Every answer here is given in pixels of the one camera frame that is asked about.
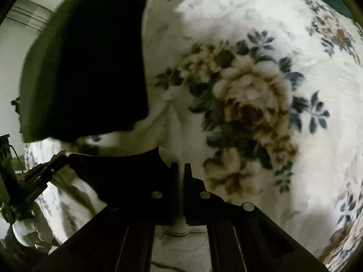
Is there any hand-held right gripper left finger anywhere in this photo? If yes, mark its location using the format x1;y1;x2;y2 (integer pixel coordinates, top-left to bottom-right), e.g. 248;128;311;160
32;163;180;272

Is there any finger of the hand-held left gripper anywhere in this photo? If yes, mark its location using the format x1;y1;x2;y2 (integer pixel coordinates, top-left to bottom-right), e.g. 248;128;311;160
22;151;70;194

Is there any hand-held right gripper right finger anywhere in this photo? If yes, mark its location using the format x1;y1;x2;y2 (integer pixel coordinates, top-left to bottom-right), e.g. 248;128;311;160
184;163;328;272

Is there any black garment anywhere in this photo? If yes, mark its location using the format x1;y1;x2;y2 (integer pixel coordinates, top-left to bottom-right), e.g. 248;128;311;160
19;0;172;206

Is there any person's left hand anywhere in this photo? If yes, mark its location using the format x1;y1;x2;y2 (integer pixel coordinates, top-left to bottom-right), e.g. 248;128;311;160
12;211;54;251

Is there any white floral blanket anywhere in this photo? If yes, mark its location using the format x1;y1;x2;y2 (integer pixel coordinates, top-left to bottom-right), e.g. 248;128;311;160
24;0;363;272

